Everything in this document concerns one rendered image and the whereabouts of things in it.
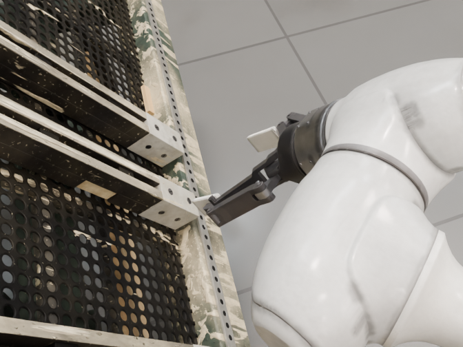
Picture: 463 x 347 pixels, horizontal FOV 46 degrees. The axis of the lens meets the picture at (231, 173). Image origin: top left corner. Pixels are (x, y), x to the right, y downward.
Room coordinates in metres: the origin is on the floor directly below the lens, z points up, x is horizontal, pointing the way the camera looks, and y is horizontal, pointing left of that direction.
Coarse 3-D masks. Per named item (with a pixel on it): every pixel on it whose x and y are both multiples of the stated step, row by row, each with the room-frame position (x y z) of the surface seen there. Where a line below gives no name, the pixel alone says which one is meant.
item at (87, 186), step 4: (80, 184) 0.51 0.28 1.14; (84, 184) 0.51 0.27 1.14; (88, 184) 0.51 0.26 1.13; (92, 184) 0.52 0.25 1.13; (80, 188) 0.51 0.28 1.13; (84, 188) 0.51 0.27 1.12; (88, 188) 0.51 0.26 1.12; (92, 188) 0.51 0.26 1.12; (96, 188) 0.52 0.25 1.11; (100, 188) 0.52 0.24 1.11; (104, 188) 0.52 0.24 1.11; (92, 192) 0.51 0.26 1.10; (96, 192) 0.52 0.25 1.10; (100, 192) 0.52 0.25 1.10; (104, 192) 0.52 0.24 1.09; (108, 192) 0.52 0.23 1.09; (112, 192) 0.52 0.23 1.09; (100, 196) 0.52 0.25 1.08; (104, 196) 0.52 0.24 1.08; (108, 196) 0.52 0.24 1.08
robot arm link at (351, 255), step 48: (336, 192) 0.21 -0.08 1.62; (384, 192) 0.21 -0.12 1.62; (288, 240) 0.18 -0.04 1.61; (336, 240) 0.17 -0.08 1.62; (384, 240) 0.17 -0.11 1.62; (432, 240) 0.17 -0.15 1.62; (288, 288) 0.14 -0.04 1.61; (336, 288) 0.14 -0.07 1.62; (384, 288) 0.14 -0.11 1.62; (432, 288) 0.14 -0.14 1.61; (288, 336) 0.11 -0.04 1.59; (336, 336) 0.11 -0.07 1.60; (384, 336) 0.11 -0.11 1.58; (432, 336) 0.11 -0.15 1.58
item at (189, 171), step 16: (160, 48) 1.11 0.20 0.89; (160, 64) 1.04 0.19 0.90; (176, 112) 0.88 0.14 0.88; (176, 128) 0.82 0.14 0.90; (192, 176) 0.69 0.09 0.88; (192, 192) 0.63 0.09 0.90; (208, 240) 0.52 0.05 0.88; (208, 256) 0.48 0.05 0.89; (224, 304) 0.37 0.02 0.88; (224, 320) 0.34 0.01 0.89; (224, 336) 0.30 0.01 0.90
